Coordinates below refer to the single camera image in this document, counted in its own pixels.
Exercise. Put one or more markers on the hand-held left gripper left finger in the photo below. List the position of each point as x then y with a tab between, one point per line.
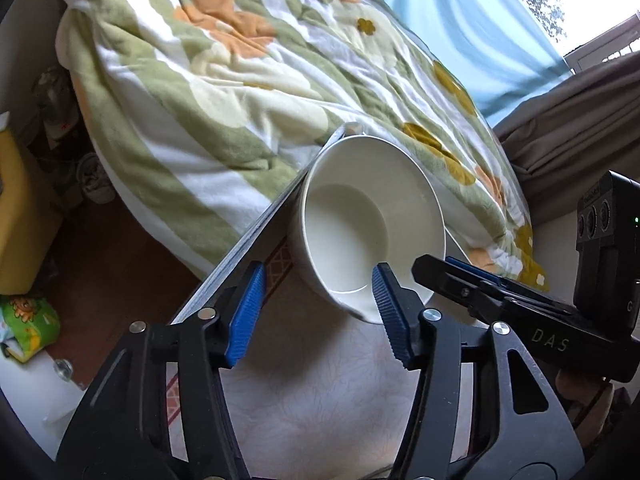
245	315

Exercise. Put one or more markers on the window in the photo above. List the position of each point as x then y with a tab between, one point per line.
590	0

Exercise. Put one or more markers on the dark cloth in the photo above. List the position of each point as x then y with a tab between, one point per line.
57	105

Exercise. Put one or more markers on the floral blanket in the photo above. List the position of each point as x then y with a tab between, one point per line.
200	85

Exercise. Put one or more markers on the white box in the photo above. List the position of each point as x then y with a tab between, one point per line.
30	400

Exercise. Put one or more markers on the green yellow printed packet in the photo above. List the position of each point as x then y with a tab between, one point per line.
27	320

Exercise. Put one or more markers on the brown curtain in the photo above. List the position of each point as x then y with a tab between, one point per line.
565	125

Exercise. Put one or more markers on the person's right hand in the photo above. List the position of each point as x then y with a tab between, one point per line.
585	400

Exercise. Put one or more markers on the light blue curtain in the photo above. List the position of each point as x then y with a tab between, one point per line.
475	35

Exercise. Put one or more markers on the small metal knob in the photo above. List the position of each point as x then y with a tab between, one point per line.
62	369

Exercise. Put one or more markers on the yellow box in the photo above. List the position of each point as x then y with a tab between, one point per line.
25	220

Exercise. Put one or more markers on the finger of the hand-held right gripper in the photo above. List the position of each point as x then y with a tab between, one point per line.
470	269
450	285

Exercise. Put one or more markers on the large cream bowl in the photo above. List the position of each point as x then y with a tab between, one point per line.
350	220

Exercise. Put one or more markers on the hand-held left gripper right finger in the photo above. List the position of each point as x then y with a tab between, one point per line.
390	310

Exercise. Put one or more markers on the floral tablecloth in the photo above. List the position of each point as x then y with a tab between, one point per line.
310	390

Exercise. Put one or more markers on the grey shoe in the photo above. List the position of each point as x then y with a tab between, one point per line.
95	180

